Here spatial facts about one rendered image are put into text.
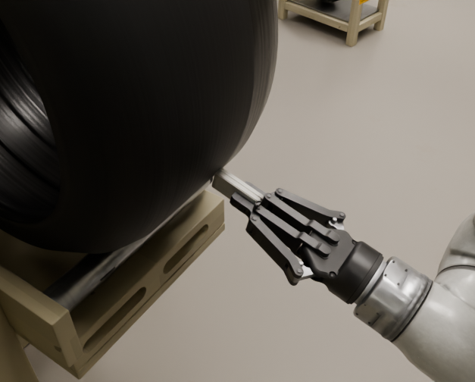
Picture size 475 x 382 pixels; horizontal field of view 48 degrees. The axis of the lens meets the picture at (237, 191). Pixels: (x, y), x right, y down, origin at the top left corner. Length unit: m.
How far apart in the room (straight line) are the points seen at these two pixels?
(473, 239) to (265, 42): 0.36
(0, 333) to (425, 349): 0.55
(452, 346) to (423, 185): 1.79
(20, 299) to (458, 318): 0.52
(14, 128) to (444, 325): 0.74
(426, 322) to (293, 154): 1.86
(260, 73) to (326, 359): 1.25
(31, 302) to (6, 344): 0.14
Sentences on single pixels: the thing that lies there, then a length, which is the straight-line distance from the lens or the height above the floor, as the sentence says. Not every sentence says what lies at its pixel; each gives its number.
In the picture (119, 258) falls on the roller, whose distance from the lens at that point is 0.78.
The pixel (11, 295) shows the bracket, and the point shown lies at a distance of 0.73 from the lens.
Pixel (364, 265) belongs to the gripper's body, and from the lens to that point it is 0.65.
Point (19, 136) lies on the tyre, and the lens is 0.99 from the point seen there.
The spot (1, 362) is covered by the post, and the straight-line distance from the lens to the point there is 0.85.
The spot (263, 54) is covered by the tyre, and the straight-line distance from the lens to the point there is 0.62.
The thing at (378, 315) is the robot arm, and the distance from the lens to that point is 0.65.
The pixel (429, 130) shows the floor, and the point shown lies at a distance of 2.74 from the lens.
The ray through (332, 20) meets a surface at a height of 0.12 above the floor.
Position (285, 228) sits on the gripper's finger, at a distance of 0.67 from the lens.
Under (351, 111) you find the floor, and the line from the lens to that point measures 2.78.
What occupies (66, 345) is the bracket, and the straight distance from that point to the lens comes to 0.72.
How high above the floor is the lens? 1.48
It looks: 42 degrees down
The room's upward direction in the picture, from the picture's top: straight up
